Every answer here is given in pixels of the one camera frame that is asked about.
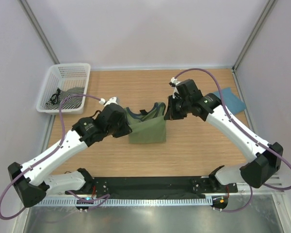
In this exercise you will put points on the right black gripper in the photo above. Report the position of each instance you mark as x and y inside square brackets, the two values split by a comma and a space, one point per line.
[171, 114]

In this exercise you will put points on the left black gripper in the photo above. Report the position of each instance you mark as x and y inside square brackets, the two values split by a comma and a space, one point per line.
[126, 129]

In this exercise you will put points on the green tank top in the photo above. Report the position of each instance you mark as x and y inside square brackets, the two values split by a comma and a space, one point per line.
[148, 127]

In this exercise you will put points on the blue tank top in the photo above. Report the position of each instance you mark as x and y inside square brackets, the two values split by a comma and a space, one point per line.
[233, 103]

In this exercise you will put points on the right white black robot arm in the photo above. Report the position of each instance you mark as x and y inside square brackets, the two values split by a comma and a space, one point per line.
[260, 164]

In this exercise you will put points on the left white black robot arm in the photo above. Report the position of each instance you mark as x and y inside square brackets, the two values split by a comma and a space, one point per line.
[34, 179]

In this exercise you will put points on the black white striped tank top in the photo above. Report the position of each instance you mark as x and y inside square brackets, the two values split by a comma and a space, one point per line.
[72, 103]

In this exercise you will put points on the white plastic laundry basket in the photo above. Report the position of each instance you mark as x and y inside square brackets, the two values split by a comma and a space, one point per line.
[71, 78]

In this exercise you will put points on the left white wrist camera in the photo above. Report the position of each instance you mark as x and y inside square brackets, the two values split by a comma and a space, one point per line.
[104, 102]

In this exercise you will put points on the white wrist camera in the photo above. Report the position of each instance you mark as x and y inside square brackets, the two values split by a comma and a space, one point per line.
[173, 83]
[104, 102]

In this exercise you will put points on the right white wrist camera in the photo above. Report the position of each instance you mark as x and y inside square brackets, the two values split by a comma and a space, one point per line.
[173, 83]

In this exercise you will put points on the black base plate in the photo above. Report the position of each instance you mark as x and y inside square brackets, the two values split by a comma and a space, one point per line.
[155, 188]

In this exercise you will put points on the white slotted cable duct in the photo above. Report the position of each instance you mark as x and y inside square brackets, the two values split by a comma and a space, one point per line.
[71, 201]

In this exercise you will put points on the aluminium front rail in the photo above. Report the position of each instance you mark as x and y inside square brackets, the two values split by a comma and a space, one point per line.
[274, 181]

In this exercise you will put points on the right aluminium frame post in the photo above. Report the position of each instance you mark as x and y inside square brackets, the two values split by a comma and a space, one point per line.
[266, 11]

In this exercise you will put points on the aluminium frame post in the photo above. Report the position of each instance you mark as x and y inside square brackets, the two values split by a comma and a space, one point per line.
[266, 11]
[39, 31]

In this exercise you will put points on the left aluminium frame post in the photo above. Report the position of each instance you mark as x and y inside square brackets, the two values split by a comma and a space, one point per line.
[39, 31]

